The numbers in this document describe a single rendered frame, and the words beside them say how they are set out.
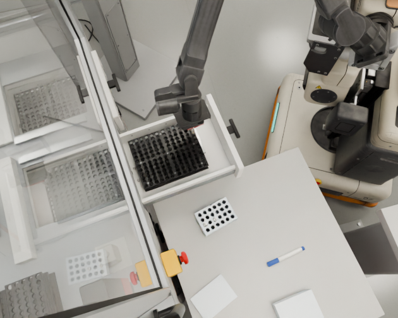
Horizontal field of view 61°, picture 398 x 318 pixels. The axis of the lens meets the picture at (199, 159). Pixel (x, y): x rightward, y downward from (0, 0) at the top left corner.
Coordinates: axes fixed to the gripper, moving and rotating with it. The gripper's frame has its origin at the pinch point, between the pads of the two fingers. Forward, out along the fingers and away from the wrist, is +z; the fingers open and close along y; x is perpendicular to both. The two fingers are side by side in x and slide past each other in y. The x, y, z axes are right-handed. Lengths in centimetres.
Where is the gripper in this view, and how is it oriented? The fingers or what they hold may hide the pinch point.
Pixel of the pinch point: (192, 125)
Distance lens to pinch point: 110.4
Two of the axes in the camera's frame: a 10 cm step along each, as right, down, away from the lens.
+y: -9.3, 3.4, -1.3
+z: -0.1, 3.3, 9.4
